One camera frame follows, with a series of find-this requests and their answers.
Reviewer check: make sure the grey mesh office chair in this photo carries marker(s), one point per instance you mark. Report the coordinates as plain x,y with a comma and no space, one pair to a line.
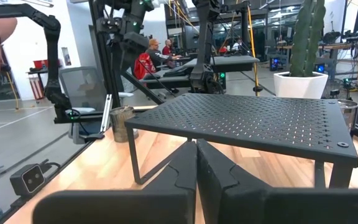
82,87

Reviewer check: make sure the small black depth camera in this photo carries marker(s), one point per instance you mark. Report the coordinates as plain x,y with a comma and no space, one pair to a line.
30,180

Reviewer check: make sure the white hexagonal plant pot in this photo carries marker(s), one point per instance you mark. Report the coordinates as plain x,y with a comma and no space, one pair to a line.
300,87

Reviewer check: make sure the silver aluminium bar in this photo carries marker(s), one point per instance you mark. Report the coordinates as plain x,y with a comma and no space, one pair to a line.
106,115

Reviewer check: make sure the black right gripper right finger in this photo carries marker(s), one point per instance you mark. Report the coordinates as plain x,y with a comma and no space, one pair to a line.
244,205

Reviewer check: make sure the black perforated metal shelf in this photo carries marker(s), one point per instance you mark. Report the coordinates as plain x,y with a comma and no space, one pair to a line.
244,121

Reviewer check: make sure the black floor fan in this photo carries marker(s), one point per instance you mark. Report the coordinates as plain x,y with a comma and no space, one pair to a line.
332,88

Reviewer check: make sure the red jacket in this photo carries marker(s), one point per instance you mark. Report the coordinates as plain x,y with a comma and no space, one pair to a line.
144,67

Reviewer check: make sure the black computer tower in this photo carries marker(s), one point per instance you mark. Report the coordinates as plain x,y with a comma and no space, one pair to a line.
274,63

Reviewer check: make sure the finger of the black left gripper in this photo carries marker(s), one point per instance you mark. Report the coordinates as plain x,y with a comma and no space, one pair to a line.
122,62
138,59

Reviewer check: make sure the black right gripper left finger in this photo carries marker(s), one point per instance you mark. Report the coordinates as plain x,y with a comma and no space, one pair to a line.
166,205

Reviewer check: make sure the green cactus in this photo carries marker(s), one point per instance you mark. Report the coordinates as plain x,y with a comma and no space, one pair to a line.
303,37

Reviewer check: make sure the red bin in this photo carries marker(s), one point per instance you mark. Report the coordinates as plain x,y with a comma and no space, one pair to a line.
40,64

